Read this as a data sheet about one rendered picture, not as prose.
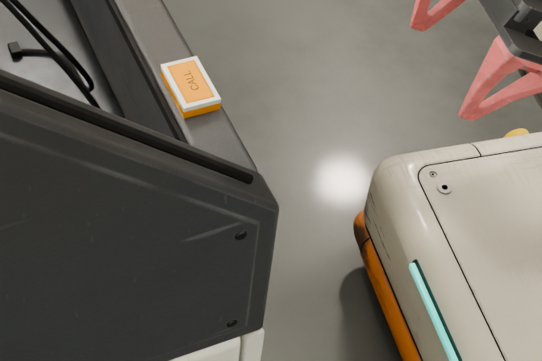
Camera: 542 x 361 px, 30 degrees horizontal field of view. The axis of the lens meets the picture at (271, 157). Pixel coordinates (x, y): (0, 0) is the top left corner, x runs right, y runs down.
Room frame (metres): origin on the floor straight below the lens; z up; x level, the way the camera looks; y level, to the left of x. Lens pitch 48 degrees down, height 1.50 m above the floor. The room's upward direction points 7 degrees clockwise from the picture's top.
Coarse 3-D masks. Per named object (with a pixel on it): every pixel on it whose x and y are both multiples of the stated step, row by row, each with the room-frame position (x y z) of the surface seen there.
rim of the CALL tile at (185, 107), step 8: (168, 64) 0.56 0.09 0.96; (200, 64) 0.56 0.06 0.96; (168, 72) 0.55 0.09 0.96; (168, 80) 0.54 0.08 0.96; (208, 80) 0.55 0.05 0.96; (176, 88) 0.54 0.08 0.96; (176, 96) 0.53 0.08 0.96; (216, 96) 0.53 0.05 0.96; (184, 104) 0.52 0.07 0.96; (192, 104) 0.52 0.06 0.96; (200, 104) 0.52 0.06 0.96; (208, 104) 0.53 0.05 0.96
